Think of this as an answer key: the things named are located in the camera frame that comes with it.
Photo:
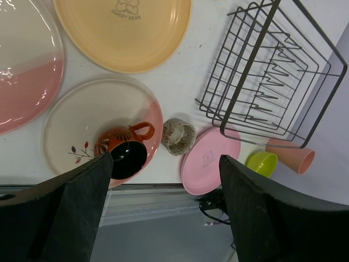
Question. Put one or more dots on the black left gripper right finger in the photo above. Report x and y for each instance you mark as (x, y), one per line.
(271, 222)

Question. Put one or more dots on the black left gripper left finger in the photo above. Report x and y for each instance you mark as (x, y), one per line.
(56, 220)

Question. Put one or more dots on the lime green bowl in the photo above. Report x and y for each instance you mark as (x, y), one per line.
(263, 163)

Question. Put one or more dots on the pink plastic cup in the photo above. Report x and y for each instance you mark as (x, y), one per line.
(290, 154)

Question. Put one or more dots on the red black mug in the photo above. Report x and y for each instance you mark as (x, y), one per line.
(125, 144)

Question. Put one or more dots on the speckled ceramic cup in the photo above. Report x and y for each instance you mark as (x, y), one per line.
(178, 136)

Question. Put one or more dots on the pink bear plate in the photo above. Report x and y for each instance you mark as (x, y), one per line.
(200, 167)

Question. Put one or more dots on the beige pink branch plate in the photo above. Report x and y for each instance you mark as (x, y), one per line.
(75, 123)

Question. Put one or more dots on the large pink white plate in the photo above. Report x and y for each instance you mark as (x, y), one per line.
(32, 62)

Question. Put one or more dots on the orange bear plate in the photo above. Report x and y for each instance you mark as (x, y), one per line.
(125, 36)

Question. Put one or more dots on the black wire dish rack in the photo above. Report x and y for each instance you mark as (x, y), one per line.
(274, 76)

